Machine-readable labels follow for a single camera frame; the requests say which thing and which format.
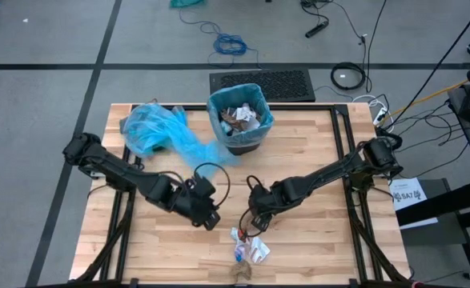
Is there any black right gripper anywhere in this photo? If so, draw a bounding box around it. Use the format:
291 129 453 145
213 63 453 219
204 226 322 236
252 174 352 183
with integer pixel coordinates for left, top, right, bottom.
249 182 283 234

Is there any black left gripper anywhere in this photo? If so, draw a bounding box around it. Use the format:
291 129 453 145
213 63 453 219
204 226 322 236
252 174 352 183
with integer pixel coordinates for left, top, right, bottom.
169 180 222 232

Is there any white orange-print wrapper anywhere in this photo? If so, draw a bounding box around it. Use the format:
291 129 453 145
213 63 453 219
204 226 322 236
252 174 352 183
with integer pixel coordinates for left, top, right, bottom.
247 236 271 265

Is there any pink blue paper wad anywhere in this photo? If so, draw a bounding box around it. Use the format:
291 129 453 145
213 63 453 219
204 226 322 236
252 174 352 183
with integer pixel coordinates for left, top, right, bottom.
233 242 247 263

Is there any big brown paper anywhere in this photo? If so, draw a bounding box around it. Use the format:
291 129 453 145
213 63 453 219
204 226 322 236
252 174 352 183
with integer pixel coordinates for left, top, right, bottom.
229 262 253 282

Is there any large white paper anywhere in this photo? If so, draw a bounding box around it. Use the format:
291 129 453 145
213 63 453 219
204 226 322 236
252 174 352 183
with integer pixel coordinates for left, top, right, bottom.
234 102 260 131

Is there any blue bin liner bag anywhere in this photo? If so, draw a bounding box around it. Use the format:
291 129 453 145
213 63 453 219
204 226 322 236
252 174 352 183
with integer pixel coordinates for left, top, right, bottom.
207 82 275 150

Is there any blue spare trash bag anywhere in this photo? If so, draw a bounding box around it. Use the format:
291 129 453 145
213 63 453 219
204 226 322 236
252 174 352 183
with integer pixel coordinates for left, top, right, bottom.
120 102 242 180

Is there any black floor mat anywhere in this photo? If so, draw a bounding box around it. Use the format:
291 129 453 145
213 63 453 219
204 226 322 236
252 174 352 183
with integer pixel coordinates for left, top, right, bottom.
209 68 316 103

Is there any white paper sign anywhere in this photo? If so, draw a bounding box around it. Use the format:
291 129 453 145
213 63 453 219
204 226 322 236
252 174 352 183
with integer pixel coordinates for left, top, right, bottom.
389 177 428 212

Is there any black power strip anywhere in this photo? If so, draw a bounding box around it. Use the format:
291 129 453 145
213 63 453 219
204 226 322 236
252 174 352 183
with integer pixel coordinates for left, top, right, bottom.
303 19 330 39

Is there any teal floor object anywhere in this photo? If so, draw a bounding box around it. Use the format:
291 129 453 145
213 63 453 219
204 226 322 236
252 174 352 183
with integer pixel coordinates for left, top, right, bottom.
168 0 206 10

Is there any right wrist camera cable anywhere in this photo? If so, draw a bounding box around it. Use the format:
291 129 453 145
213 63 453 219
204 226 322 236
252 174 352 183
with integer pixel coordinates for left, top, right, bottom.
238 174 267 239

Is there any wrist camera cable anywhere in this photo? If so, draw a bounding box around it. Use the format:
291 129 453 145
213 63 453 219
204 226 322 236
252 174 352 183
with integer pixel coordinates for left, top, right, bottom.
192 162 231 210
238 174 267 239

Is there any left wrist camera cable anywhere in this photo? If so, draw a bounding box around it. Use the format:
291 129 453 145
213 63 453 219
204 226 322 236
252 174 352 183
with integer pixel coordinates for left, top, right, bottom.
192 162 231 210

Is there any black table frame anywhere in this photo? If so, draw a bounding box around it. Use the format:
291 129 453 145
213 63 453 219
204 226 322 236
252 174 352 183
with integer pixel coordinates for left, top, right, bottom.
74 102 412 288

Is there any black cable coil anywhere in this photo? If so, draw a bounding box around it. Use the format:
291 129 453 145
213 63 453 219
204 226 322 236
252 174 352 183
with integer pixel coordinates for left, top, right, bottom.
329 61 367 91

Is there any white cable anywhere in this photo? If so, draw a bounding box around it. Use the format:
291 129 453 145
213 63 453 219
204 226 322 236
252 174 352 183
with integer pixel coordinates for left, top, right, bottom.
351 94 384 110

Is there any blue floor cable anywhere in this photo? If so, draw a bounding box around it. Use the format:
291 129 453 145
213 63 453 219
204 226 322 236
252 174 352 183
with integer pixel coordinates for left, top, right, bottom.
177 7 260 70

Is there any long black diagonal cable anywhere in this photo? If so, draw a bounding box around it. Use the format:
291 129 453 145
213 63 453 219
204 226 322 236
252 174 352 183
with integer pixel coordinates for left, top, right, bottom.
384 0 470 131

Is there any yellow cable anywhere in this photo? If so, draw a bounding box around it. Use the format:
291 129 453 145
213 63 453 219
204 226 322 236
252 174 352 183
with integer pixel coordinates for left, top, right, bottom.
378 67 470 126

